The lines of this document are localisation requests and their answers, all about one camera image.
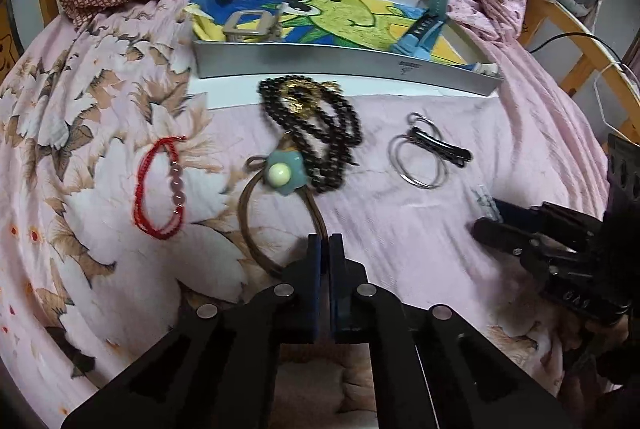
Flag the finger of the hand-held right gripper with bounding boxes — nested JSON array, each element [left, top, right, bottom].
[[491, 198, 607, 242], [471, 217, 583, 271]]

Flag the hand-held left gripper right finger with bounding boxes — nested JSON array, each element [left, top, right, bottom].
[[329, 233, 576, 429]]

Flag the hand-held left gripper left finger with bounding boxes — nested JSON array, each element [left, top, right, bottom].
[[60, 234, 321, 429]]

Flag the brown hair tie teal flower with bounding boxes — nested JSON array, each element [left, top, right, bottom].
[[238, 142, 331, 281]]

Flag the black hair clip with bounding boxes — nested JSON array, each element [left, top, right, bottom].
[[407, 126, 474, 169]]

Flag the black bead necklace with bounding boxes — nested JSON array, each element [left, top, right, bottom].
[[257, 76, 364, 195]]

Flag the small silver ring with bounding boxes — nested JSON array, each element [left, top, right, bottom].
[[406, 111, 439, 138]]

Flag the red bracelet pink beads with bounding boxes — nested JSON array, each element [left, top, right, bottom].
[[134, 135, 189, 238]]

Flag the gold chain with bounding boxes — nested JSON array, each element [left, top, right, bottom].
[[276, 79, 342, 116]]

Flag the grey metal tray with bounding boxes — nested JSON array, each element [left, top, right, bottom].
[[192, 0, 505, 98]]

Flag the person's right hand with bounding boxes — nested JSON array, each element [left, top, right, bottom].
[[582, 315, 640, 362]]

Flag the small clear plastic clip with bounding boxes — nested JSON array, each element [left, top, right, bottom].
[[472, 186, 499, 221]]

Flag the white paper sheet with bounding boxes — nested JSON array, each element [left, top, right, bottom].
[[187, 68, 502, 111]]

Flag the pink floral bed sheet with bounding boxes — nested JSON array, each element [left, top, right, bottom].
[[0, 0, 617, 429]]

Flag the blue wrist watch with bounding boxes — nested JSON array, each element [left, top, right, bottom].
[[389, 0, 451, 58]]

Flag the grey hair claw clip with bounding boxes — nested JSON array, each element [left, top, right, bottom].
[[222, 3, 287, 43]]

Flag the frog cartoon printed cloth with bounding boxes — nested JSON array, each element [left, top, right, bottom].
[[192, 0, 473, 67]]

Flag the black cable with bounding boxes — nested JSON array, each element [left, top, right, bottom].
[[529, 31, 627, 66]]

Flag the curved wooden bed rail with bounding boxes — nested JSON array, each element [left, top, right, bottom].
[[519, 0, 640, 111]]

